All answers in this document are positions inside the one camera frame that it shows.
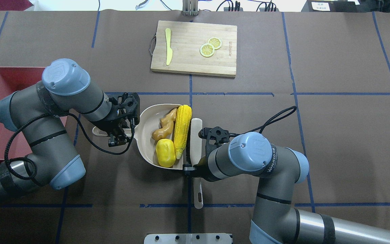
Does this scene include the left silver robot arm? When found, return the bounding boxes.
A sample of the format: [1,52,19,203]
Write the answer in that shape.
[0,58,140,204]

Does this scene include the bamboo cutting board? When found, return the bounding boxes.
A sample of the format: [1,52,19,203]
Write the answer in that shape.
[150,20,237,78]

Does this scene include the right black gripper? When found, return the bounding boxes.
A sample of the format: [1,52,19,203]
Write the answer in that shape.
[182,157,216,182]

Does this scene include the yellow toy potato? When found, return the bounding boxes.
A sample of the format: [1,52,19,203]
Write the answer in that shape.
[156,139,176,168]

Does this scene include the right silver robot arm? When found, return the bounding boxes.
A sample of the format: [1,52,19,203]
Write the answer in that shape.
[188,132,390,244]

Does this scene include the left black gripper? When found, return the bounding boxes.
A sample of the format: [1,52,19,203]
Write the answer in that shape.
[95,113,131,148]

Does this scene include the lemon slice far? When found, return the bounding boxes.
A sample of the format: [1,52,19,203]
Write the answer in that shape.
[208,37,222,50]

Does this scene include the aluminium frame post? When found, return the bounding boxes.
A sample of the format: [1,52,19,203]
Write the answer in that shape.
[182,0,199,16]

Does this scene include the beige brush black bristles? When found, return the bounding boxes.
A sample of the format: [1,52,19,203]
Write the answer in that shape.
[189,118,204,209]

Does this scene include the beige plastic dustpan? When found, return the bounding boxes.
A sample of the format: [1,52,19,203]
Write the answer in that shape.
[92,104,193,170]

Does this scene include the lemon slice near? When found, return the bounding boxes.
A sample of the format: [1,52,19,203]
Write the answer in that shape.
[199,43,215,58]

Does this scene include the yellow-green plastic knife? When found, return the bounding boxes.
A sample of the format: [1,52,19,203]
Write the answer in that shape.
[165,28,173,65]

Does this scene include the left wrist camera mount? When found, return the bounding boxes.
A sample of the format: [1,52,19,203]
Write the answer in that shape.
[109,92,140,128]

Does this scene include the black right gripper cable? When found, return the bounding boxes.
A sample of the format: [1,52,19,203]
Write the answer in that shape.
[229,106,298,136]

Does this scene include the black box with label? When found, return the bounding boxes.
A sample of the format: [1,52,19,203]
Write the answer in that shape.
[301,0,359,13]

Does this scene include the yellow toy corn cob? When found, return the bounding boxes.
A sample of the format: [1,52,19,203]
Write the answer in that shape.
[173,105,192,160]

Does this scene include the lemon slice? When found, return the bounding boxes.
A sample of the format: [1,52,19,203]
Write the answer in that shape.
[208,37,222,50]
[199,43,215,58]

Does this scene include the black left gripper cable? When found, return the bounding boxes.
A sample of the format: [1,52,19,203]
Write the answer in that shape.
[4,112,138,187]

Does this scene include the pink cloth on stand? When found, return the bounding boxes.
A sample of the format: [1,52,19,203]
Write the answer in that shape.
[0,0,33,11]

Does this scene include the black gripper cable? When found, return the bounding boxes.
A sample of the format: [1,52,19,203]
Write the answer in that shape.
[229,106,298,136]
[4,112,138,187]

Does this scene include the tan toy ginger root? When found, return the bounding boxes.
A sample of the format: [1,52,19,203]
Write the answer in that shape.
[151,108,178,141]

